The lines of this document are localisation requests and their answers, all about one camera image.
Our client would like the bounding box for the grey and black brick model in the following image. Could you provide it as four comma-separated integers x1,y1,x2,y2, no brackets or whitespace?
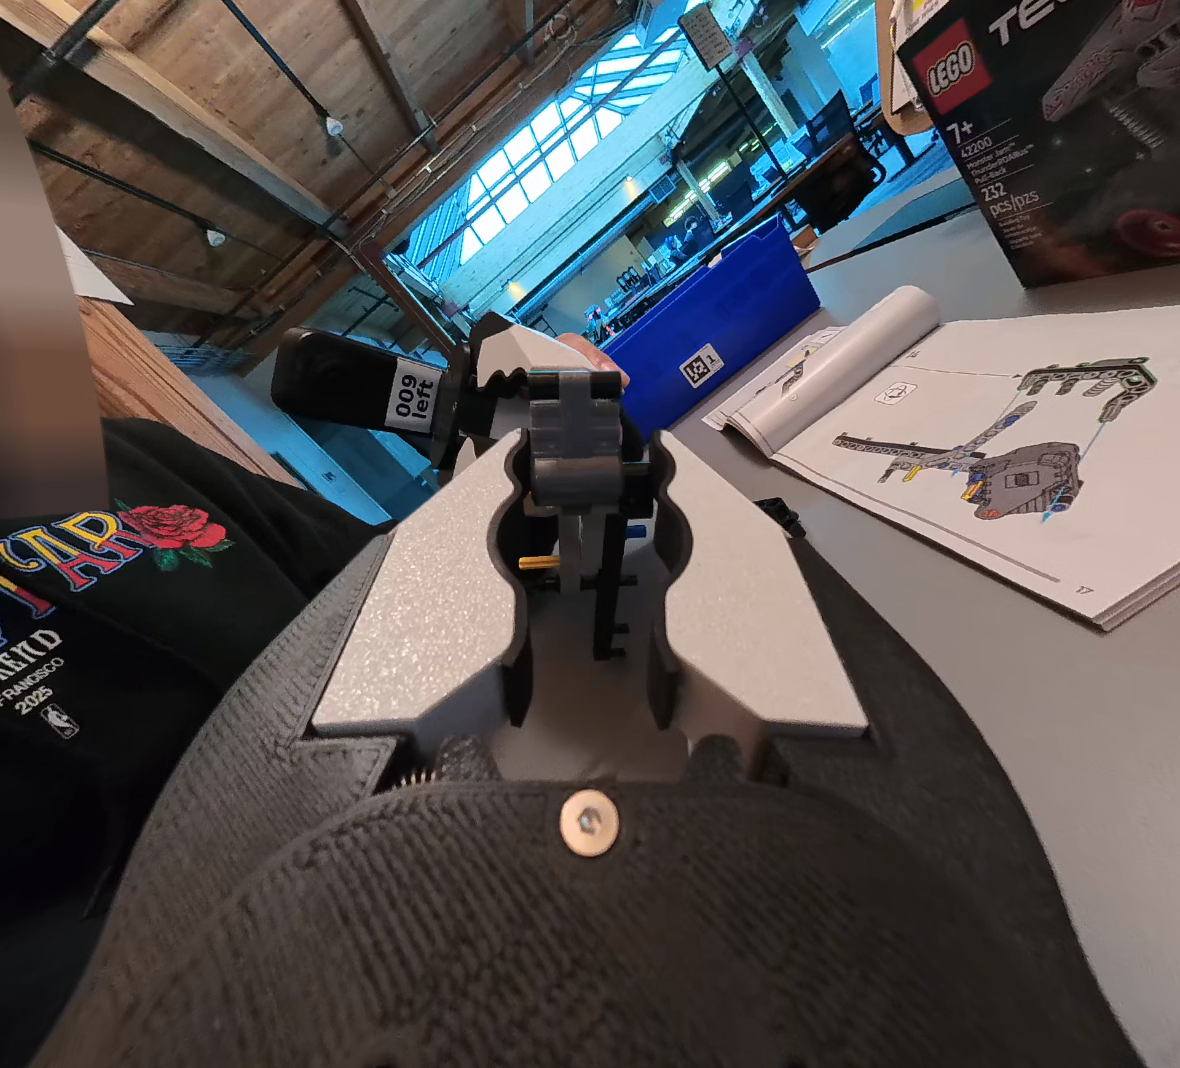
517,369,658,662

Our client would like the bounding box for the white instruction booklet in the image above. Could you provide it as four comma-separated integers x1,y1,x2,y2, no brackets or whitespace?
699,284,1180,633

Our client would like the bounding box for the black office chair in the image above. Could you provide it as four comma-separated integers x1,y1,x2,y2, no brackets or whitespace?
803,88,891,232

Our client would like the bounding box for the blue bin with square tag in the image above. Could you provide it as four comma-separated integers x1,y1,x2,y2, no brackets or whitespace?
597,212,824,435

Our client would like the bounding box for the person's black printed sweatshirt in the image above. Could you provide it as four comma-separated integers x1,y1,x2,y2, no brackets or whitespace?
0,415,403,1068

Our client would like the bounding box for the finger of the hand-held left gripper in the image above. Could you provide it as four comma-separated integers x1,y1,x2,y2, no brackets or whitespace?
471,317,594,383
459,388,531,467

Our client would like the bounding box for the white hanging sign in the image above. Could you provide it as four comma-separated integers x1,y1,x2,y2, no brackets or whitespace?
677,6,741,71

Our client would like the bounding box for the black ceiling pipe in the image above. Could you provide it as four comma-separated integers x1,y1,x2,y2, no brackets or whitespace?
120,0,334,119

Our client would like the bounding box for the grey desk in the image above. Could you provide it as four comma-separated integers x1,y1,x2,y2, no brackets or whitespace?
659,160,1180,1068

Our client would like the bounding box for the person's left hand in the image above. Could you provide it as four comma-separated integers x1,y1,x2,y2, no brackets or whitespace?
554,332,634,395

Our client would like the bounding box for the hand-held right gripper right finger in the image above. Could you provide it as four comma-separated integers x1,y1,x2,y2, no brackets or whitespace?
648,430,872,739

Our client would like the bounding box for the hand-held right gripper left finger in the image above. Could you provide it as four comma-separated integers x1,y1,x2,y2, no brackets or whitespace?
312,427,537,739

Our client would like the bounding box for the black toy set box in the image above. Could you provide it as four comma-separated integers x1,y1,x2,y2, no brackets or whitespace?
895,0,1180,289

